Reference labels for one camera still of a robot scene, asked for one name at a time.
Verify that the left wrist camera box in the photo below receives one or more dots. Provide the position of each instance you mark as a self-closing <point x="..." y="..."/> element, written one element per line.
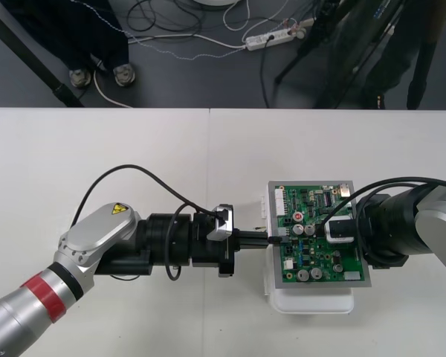
<point x="223" y="230"/>

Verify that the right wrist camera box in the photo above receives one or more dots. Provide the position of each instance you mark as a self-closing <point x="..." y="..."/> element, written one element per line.
<point x="342" y="228"/>

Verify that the person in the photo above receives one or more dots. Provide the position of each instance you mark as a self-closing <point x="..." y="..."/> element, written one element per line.
<point x="96" y="37"/>

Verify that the white power strip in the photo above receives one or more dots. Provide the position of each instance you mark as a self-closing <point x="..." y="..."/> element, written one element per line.
<point x="267" y="39"/>

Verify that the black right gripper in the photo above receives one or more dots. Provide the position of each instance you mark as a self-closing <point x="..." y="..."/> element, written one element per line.
<point x="368" y="230"/>

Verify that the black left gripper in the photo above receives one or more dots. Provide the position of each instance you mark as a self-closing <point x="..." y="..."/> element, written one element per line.
<point x="204" y="253"/>

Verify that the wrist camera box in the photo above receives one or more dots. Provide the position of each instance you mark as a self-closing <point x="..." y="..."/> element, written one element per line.
<point x="223" y="230"/>
<point x="342" y="228"/>

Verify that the black tripod spread legs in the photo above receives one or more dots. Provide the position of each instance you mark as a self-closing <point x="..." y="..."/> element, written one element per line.
<point x="420" y="74"/>

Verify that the black tripod thick pole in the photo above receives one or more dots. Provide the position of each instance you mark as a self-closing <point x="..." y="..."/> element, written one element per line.
<point x="68" y="97"/>

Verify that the silver and black left arm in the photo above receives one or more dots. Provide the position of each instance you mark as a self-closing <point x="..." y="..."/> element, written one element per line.
<point x="96" y="230"/>

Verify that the green circuit board grey frame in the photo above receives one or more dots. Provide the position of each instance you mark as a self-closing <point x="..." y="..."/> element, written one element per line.
<point x="319" y="260"/>

